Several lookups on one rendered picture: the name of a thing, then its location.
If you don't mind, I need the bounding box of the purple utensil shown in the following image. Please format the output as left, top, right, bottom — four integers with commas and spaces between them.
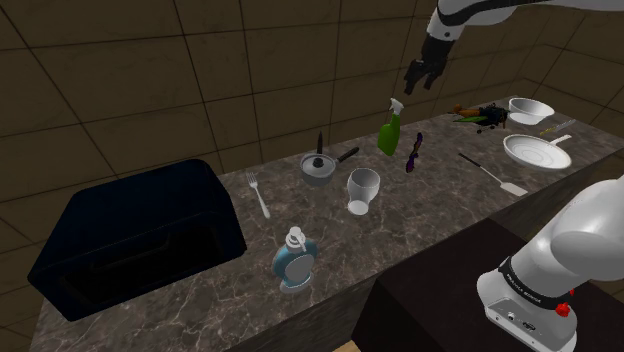
405, 131, 424, 174

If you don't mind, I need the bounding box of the white bowl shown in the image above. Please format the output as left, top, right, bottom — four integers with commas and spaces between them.
507, 97, 556, 126

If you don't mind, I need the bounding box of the silver spatula with black handle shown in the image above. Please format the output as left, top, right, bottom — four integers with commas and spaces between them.
457, 151, 529, 198

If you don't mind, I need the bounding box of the white frying pan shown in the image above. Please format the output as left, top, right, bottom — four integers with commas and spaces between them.
502, 133, 574, 171

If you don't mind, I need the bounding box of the blue soap dispenser bottle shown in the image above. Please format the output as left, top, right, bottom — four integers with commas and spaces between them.
271, 226, 319, 295

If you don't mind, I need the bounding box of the dark blue sink basin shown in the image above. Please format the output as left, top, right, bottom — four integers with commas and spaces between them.
26, 158, 248, 323

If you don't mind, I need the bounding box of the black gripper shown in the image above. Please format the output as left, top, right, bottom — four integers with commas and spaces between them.
403, 31, 457, 97

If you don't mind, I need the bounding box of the white cup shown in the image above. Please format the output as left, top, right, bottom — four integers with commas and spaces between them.
346, 167, 381, 217

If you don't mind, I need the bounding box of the grey saucepan with lid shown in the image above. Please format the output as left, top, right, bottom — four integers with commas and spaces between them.
299, 146, 360, 188

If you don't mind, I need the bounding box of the black tangled kitchen tool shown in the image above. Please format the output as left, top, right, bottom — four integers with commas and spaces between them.
475, 105, 511, 135

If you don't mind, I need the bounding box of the brown wooden utensil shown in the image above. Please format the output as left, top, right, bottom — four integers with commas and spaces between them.
452, 103, 482, 119

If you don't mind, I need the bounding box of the silver fork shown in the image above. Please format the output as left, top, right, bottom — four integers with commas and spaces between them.
245, 171, 272, 220

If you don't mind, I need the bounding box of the silver and yellow knife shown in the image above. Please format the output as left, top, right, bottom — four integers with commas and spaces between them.
538, 119, 577, 137

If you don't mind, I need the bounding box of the green spray bottle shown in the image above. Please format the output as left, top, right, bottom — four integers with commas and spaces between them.
376, 97, 406, 157

